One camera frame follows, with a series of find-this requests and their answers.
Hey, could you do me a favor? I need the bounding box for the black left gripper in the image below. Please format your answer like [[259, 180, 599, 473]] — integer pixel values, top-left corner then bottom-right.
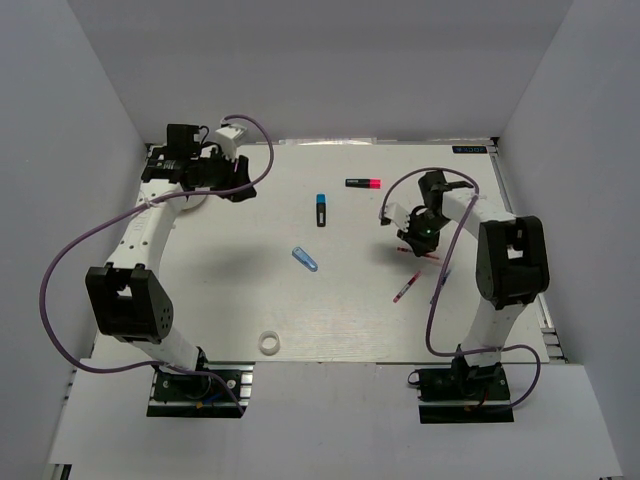
[[191, 144, 258, 203]]

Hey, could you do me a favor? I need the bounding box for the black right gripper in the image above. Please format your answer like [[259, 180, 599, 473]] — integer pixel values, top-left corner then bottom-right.
[[398, 211, 451, 256]]

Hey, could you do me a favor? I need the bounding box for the red gel pen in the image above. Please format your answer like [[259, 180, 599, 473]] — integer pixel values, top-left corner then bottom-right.
[[396, 247, 440, 260]]

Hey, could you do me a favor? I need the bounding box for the dark blue gel pen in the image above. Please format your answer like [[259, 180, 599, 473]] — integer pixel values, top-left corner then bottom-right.
[[429, 268, 452, 305]]

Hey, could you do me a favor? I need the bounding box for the magenta gel pen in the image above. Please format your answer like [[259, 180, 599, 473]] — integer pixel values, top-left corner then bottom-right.
[[392, 270, 422, 303]]

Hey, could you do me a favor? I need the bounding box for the pink cap black highlighter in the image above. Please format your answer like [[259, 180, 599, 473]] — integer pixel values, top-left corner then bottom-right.
[[344, 178, 381, 190]]

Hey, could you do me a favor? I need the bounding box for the blue cap black highlighter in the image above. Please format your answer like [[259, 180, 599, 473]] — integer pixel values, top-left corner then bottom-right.
[[315, 194, 327, 228]]

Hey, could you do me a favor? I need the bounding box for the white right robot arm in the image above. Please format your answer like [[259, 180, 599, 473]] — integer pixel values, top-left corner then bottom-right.
[[379, 168, 550, 399]]

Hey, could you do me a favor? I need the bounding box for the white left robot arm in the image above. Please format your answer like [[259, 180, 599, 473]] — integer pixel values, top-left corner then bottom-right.
[[85, 123, 256, 399]]

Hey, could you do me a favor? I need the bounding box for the white round divided organizer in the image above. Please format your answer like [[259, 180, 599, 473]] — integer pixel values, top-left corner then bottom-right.
[[179, 195, 207, 214]]

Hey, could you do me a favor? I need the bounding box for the right black logo sticker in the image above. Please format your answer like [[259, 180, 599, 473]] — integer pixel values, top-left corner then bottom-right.
[[452, 145, 488, 154]]

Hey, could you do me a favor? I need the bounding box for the clear tape roll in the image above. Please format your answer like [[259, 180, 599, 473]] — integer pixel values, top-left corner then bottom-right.
[[258, 331, 281, 356]]

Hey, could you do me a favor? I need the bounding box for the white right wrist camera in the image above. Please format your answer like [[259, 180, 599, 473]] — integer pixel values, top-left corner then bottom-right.
[[379, 202, 410, 232]]

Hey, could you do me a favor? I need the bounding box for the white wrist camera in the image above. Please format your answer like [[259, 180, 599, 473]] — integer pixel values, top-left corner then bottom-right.
[[212, 124, 248, 160], [379, 202, 410, 232]]

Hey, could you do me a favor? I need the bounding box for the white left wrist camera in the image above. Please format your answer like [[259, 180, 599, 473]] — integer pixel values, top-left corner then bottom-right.
[[212, 124, 248, 160]]

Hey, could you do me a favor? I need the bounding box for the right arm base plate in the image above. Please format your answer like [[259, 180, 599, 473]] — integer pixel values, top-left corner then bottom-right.
[[407, 358, 514, 425]]

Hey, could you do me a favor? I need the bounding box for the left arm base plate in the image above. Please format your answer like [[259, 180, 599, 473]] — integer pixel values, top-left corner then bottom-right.
[[146, 364, 254, 419]]

